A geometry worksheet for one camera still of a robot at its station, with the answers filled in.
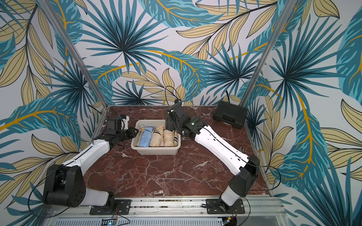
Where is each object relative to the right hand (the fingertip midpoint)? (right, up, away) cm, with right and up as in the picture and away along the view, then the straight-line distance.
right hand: (172, 120), depth 75 cm
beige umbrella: (-4, -11, +15) cm, 19 cm away
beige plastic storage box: (-22, -3, +17) cm, 28 cm away
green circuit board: (-32, -52, -3) cm, 61 cm away
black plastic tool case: (+43, +5, +33) cm, 55 cm away
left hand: (-22, -7, +12) cm, 27 cm away
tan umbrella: (-22, -7, +16) cm, 28 cm away
